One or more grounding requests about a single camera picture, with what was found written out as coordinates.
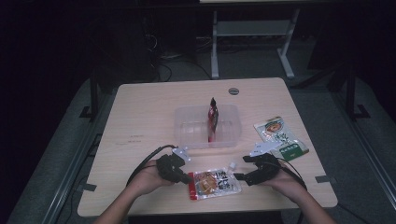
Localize black floor cable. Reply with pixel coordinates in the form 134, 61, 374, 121
157, 58, 213, 83

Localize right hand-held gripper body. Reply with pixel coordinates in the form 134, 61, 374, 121
245, 141, 283, 188

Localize person's left hand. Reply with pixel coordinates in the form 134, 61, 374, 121
125, 159, 176, 198

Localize left hand-held gripper cable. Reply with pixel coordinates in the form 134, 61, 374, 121
125, 144, 179, 188

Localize person's right hand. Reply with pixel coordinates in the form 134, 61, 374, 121
263, 166, 309, 205

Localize hand-held gripper cable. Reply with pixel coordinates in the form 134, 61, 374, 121
125, 144, 179, 188
276, 157, 309, 224

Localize green and white snack packet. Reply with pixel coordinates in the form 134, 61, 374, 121
253, 116, 310, 162

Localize right hand-held gripper cable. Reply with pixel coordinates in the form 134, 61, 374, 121
276, 157, 309, 224

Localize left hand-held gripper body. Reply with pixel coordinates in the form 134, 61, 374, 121
155, 147, 192, 185

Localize clear plastic container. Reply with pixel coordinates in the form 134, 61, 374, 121
173, 104, 243, 150

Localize grey metal floor rail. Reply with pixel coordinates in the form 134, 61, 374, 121
330, 90, 396, 202
40, 92, 117, 224

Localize red and black snack packet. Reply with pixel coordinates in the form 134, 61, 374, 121
207, 97, 219, 144

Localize grey tape strip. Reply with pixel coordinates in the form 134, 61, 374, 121
76, 182, 98, 192
315, 175, 338, 185

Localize black metal stand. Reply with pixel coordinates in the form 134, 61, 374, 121
78, 69, 101, 122
343, 63, 372, 122

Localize orange snack packet red edge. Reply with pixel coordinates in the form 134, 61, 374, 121
187, 161, 243, 201

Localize white metal desk frame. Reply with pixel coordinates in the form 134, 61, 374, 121
210, 8, 302, 79

